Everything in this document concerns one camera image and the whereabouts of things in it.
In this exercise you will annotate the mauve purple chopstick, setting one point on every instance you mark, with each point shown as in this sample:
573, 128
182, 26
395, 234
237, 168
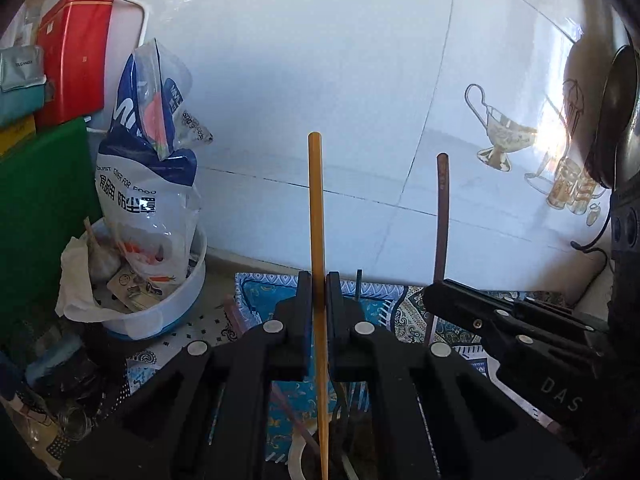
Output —
254, 351

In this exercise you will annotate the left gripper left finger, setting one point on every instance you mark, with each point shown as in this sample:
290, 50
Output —
203, 415

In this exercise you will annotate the white blue-rimmed bowl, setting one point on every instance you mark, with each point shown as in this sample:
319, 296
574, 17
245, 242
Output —
127, 305

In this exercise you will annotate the red tin box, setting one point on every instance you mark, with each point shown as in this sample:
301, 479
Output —
73, 37

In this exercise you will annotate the white ceramic utensil cup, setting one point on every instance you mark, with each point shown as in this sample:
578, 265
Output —
295, 459

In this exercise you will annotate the green cutting board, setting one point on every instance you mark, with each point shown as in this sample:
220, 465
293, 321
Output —
47, 191

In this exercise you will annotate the orange yellow chopstick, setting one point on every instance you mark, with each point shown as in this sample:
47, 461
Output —
318, 274

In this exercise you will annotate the blue white plastic bag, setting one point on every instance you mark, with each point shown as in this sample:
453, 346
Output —
146, 166

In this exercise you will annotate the dark green chopstick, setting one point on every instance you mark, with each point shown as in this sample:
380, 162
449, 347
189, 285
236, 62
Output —
358, 284

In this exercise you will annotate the patterned patchwork table mat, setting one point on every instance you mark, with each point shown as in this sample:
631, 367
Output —
205, 414

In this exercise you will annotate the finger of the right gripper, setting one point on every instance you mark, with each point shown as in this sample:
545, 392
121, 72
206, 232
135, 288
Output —
465, 309

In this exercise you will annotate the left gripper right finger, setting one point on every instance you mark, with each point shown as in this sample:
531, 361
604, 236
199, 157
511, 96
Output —
434, 416

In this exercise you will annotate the teal tissue box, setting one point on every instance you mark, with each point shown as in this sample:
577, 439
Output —
23, 83

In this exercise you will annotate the brown chopstick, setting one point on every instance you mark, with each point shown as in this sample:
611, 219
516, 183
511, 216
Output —
441, 244

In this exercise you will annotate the black hanging wok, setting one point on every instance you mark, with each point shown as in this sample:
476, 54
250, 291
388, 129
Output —
617, 104

